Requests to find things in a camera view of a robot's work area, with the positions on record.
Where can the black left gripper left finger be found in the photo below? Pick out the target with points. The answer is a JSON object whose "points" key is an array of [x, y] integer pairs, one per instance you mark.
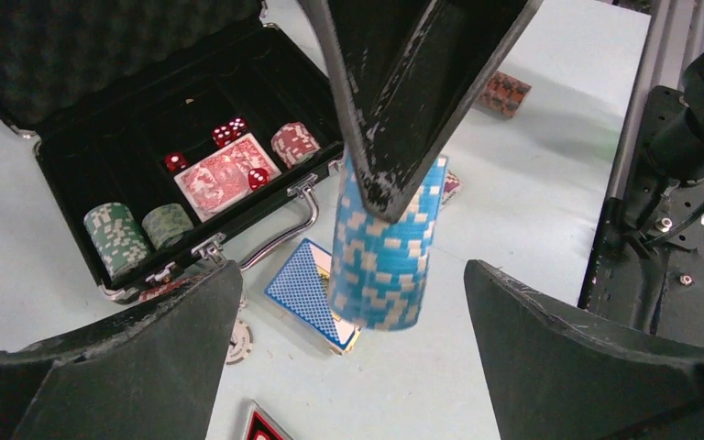
{"points": [[151, 371]]}

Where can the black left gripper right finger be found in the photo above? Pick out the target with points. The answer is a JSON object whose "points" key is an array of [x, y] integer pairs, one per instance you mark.
{"points": [[555, 371]]}

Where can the blue poker chip stack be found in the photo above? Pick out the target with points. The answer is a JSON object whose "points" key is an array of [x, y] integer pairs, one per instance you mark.
{"points": [[379, 270]]}

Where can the orange brown chip stack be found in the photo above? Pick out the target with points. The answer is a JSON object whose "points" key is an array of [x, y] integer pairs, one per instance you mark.
{"points": [[504, 94]]}

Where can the black poker set case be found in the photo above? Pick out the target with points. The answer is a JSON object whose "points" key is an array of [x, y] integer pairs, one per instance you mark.
{"points": [[109, 88]]}

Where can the white dealer button chip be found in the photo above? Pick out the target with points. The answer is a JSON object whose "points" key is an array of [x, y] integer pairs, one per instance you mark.
{"points": [[240, 344]]}

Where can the black red triangular button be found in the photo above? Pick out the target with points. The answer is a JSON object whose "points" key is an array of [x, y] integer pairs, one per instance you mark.
{"points": [[259, 425]]}

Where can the tall green chip stack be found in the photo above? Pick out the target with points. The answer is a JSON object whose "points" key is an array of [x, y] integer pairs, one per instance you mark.
{"points": [[117, 238]]}

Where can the short green chip stack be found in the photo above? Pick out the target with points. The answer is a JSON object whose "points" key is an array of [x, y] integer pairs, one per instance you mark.
{"points": [[166, 225]]}

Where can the blue playing card deck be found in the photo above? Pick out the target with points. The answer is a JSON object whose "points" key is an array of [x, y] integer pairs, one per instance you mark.
{"points": [[301, 288]]}

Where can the red playing card deck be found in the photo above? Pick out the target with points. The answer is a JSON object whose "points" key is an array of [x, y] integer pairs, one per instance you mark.
{"points": [[220, 180]]}

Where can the red die in case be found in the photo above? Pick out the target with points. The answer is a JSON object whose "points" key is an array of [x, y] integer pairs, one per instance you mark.
{"points": [[175, 162]]}

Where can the red die on cards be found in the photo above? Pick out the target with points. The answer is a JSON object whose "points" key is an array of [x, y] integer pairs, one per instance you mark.
{"points": [[258, 178]]}

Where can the red die pair left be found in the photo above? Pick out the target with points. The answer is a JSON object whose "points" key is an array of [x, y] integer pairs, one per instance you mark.
{"points": [[223, 135]]}

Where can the red die pair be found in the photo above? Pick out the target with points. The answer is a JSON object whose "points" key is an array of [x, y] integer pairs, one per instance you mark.
{"points": [[223, 135], [237, 127]]}

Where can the red die pair right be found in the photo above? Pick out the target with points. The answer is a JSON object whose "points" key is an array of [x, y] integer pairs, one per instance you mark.
{"points": [[237, 127]]}

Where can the red chip stack in case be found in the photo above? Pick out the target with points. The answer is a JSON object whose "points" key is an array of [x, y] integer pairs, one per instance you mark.
{"points": [[294, 144]]}

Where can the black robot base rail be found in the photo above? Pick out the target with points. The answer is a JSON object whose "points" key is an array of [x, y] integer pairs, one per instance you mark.
{"points": [[658, 290]]}

